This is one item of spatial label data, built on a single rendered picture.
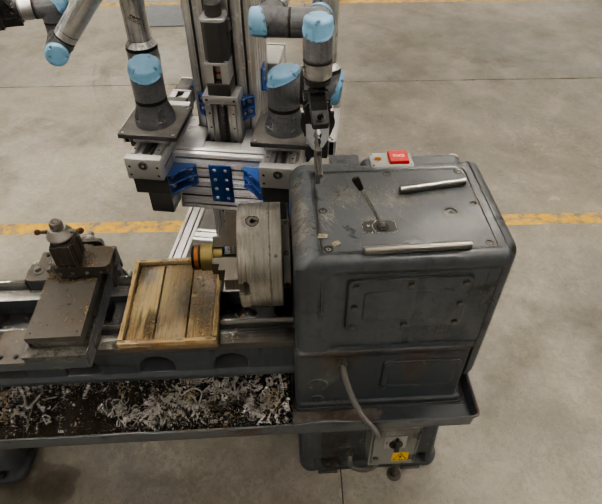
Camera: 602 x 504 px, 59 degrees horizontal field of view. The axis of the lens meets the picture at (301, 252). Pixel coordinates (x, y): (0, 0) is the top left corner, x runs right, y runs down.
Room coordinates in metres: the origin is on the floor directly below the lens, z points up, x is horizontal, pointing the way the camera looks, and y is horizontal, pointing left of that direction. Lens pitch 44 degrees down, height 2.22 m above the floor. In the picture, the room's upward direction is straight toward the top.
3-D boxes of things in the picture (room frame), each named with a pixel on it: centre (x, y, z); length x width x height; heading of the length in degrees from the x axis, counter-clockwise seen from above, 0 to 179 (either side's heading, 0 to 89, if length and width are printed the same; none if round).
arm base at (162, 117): (1.81, 0.55, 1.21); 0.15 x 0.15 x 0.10
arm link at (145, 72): (1.81, 0.55, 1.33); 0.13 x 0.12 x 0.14; 14
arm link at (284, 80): (1.75, 0.05, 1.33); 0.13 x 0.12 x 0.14; 86
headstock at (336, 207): (1.20, -0.27, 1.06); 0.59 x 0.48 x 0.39; 93
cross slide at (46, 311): (1.15, 0.73, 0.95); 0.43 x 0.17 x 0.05; 3
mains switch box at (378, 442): (0.92, -0.28, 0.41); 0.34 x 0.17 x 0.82; 93
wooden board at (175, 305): (1.14, 0.41, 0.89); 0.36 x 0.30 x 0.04; 3
